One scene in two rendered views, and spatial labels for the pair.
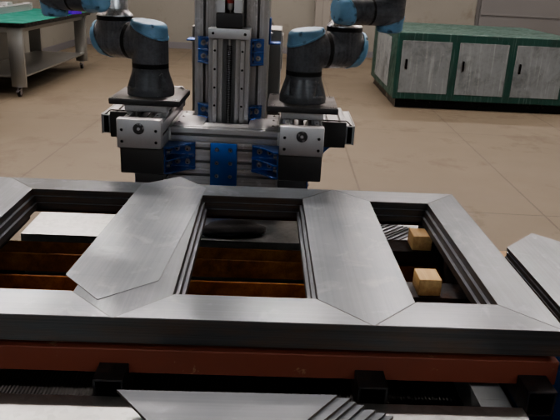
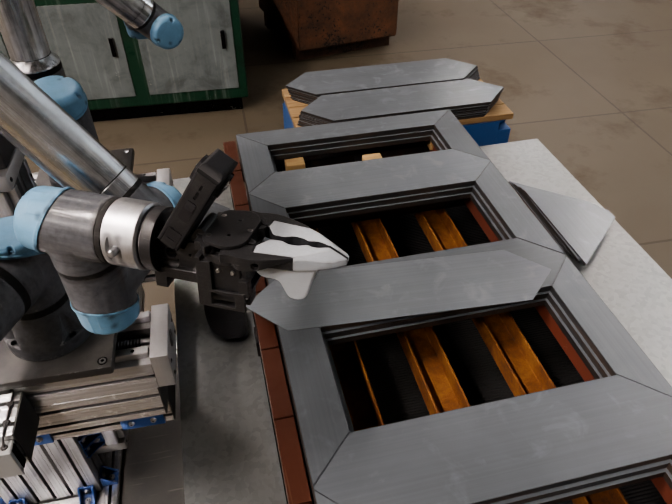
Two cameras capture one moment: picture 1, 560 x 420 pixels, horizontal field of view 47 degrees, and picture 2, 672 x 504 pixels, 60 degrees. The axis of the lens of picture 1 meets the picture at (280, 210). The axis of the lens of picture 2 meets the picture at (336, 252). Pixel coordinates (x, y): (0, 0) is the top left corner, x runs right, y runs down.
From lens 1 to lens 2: 2.17 m
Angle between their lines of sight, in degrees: 85
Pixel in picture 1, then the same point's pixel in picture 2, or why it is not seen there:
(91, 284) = (536, 279)
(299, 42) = (83, 106)
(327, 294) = (466, 177)
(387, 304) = (462, 157)
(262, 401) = (549, 210)
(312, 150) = not seen: hidden behind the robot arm
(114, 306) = (552, 258)
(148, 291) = (521, 249)
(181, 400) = (573, 237)
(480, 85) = not seen: outside the picture
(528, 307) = (430, 116)
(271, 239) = not seen: hidden behind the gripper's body
